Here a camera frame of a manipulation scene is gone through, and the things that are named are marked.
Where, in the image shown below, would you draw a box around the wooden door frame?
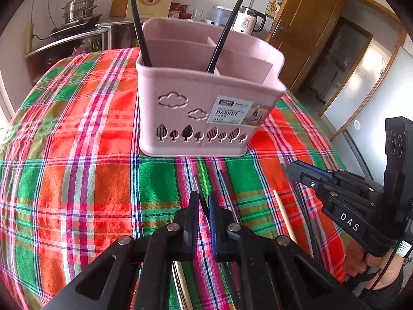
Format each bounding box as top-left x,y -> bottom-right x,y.
287,0 -> 407,143

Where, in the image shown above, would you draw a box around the pink utensil basket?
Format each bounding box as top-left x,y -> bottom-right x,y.
136,18 -> 286,157

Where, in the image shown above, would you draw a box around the beige power strip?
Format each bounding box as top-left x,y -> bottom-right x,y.
25,23 -> 34,54

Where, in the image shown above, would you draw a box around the wooden chopstick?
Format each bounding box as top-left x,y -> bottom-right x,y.
273,189 -> 298,245

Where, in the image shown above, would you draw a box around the small steel kitchen shelf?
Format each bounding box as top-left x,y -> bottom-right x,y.
25,26 -> 112,81

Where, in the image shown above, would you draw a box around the clear plastic container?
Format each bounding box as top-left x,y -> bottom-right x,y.
211,5 -> 233,26

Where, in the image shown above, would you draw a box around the white electric kettle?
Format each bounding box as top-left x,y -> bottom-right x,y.
233,6 -> 267,35

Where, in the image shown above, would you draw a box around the red jars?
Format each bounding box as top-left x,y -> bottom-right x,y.
169,3 -> 189,19

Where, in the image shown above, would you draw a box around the black cooktop stove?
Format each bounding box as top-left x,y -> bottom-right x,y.
48,13 -> 104,37

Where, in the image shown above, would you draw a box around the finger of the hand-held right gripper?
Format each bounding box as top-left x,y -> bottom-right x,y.
290,160 -> 385,201
281,163 -> 375,215

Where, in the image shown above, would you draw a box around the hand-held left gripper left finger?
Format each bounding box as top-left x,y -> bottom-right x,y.
42,191 -> 201,310

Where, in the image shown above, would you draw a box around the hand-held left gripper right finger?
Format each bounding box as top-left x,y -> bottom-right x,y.
208,192 -> 371,310

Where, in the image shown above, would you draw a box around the steel steamer pot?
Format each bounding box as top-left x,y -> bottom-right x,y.
62,0 -> 100,24

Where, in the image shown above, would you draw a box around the plaid tablecloth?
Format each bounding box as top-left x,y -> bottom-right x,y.
0,47 -> 351,310

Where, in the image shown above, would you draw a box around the white panel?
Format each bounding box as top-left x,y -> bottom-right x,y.
323,46 -> 413,156

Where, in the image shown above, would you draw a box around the wooden door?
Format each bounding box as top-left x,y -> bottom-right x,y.
268,0 -> 347,94

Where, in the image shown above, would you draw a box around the person's right hand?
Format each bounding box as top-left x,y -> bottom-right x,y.
344,241 -> 404,293

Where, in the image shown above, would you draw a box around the person's right forearm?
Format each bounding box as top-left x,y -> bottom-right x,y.
364,274 -> 408,310

